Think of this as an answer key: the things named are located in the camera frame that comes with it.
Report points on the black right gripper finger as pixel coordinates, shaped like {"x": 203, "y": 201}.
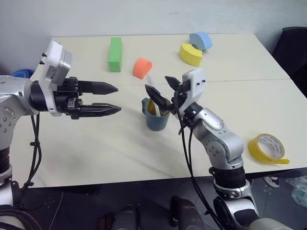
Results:
{"x": 158, "y": 99}
{"x": 173, "y": 83}

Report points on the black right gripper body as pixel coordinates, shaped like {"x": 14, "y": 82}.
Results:
{"x": 185, "y": 89}

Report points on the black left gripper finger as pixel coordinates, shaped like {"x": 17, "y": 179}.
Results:
{"x": 100, "y": 109}
{"x": 98, "y": 88}

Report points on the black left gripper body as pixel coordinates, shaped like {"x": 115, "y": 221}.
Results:
{"x": 69, "y": 105}

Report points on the blue mug with yellow inside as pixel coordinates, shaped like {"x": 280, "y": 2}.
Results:
{"x": 156, "y": 123}

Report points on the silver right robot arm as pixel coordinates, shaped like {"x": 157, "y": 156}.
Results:
{"x": 216, "y": 124}

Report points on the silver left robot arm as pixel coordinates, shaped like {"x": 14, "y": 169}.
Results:
{"x": 14, "y": 95}

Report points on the yellow arched foam block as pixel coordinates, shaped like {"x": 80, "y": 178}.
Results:
{"x": 189, "y": 54}

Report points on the orange half-round foam block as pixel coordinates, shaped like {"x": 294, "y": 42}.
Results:
{"x": 141, "y": 68}

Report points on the green rectangular foam block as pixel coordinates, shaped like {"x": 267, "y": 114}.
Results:
{"x": 115, "y": 54}

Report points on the blue half-round foam block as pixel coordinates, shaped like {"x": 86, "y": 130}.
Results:
{"x": 202, "y": 40}

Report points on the blue tape roll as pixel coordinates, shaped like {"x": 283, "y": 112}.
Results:
{"x": 22, "y": 73}

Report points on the yellow tape roll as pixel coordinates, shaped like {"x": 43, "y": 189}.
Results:
{"x": 255, "y": 149}

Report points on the black chair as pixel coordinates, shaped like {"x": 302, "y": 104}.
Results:
{"x": 292, "y": 52}

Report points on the white and black shoe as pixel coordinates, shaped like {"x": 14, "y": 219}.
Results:
{"x": 272, "y": 181}

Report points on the clear plastic bag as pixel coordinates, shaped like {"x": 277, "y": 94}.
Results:
{"x": 298, "y": 190}

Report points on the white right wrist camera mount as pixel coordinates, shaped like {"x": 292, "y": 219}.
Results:
{"x": 195, "y": 83}

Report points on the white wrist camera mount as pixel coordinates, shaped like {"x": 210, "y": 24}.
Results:
{"x": 55, "y": 57}
{"x": 195, "y": 83}

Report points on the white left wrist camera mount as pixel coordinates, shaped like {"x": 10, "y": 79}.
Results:
{"x": 55, "y": 57}

